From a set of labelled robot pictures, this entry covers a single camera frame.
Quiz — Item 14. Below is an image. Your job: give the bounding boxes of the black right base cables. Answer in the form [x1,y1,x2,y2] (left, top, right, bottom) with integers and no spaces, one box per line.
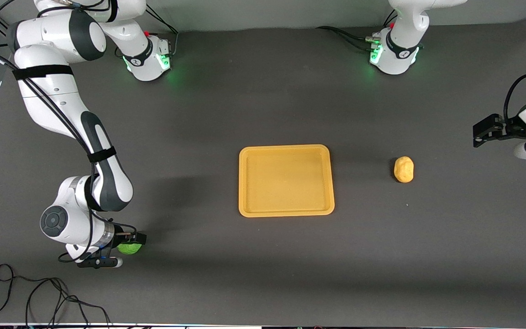
[144,7,179,58]

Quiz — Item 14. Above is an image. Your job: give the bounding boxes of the orange plastic tray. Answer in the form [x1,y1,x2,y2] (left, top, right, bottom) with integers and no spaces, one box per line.
[238,144,335,218]

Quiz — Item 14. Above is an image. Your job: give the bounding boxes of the black left base cables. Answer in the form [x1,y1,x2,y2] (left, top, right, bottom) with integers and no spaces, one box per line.
[316,9,398,52]

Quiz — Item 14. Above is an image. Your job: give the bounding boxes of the thin black loose cable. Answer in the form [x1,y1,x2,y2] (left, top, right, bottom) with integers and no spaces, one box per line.
[0,264,113,327]

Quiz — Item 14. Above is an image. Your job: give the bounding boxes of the black base cables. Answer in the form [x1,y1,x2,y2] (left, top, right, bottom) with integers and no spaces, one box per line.
[144,7,179,58]
[316,9,398,52]

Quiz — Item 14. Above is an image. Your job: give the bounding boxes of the yellow potato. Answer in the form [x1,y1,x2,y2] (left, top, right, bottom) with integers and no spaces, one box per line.
[394,156,415,183]

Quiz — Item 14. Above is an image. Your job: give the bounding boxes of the black velcro strap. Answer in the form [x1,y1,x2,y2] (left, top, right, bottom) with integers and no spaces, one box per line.
[13,65,74,81]
[87,146,117,164]

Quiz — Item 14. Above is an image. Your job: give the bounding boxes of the dark grey table mat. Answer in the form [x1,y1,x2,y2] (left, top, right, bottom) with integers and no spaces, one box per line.
[0,18,526,326]

